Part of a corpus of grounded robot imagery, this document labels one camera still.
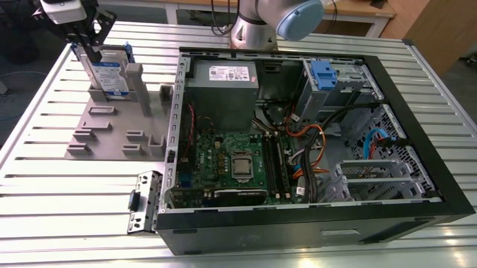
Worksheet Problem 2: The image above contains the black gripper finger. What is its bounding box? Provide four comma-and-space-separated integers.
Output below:
80, 9, 117, 64
31, 8, 82, 45

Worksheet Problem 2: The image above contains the hard disk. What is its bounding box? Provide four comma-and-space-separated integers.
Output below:
70, 41, 135, 101

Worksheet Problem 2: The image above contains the metal disk bay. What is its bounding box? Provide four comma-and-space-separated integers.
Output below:
328, 159, 437, 203

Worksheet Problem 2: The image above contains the grey parts rack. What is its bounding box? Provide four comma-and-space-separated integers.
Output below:
66, 63, 177, 162

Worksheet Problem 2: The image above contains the grey power supply unit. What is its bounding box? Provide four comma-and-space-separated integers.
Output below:
185, 60, 261, 133

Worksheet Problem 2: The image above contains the green motherboard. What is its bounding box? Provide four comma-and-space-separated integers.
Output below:
177, 132, 310, 206

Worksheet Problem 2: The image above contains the silver CPU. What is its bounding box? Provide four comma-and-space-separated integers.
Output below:
233, 159, 254, 179

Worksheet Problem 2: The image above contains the CPU socket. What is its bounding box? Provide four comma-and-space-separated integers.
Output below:
229, 152, 258, 184

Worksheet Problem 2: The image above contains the blue drive latch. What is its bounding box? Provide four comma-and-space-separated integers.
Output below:
309, 60, 338, 90

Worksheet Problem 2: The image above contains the metal optical drive cage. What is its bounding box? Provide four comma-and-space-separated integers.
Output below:
298, 58, 385, 121

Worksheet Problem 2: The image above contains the black graphics card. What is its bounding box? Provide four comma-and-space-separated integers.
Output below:
170, 187, 269, 209

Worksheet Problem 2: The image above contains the black RAM stick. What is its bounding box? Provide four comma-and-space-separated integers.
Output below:
274, 131, 293, 198

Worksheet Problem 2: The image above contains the black PC case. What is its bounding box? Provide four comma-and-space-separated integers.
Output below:
154, 46, 476, 256

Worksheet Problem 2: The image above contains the brown wooden cabinet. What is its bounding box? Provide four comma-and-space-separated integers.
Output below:
384, 0, 477, 76

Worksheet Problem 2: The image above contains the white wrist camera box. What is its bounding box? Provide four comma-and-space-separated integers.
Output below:
39, 0, 90, 25

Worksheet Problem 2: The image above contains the metal slot latch bracket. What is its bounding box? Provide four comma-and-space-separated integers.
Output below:
126, 170, 165, 235

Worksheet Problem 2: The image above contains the orange red power wire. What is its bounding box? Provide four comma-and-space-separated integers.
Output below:
285, 125, 332, 179

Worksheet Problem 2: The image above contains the black cable bundle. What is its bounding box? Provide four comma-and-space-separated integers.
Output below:
301, 103, 381, 203

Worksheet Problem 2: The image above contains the wooden desk white frame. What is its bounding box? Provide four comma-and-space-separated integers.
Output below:
163, 0, 398, 39

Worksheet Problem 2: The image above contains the blue data wire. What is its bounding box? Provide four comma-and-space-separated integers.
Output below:
365, 128, 389, 160

